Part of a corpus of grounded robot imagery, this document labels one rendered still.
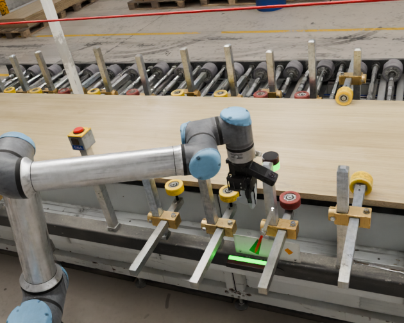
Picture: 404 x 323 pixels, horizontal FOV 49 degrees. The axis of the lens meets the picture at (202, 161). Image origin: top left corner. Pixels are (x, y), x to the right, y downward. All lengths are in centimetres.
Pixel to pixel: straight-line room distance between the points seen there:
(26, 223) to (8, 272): 179
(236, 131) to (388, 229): 82
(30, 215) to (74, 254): 142
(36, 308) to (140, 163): 69
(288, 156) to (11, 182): 117
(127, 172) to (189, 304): 150
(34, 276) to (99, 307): 113
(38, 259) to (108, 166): 54
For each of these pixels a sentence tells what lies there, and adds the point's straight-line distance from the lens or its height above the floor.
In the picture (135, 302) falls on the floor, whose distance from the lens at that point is 273.
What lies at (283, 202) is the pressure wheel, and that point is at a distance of 173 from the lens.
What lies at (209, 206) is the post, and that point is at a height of 93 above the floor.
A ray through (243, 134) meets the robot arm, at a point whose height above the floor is 132.
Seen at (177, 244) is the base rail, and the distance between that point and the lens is 194.
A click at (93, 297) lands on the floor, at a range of 286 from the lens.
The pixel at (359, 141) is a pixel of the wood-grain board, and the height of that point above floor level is 90.
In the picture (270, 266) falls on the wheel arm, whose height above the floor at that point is 86.
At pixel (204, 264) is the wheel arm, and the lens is 166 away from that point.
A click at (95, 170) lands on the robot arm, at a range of 125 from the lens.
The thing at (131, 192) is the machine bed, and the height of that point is 75.
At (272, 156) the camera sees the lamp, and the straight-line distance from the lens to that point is 157.
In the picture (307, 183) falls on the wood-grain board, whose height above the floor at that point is 90.
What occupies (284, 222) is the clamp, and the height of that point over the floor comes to 87.
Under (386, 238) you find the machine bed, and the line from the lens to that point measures 193.
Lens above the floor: 201
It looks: 33 degrees down
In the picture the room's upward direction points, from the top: 12 degrees counter-clockwise
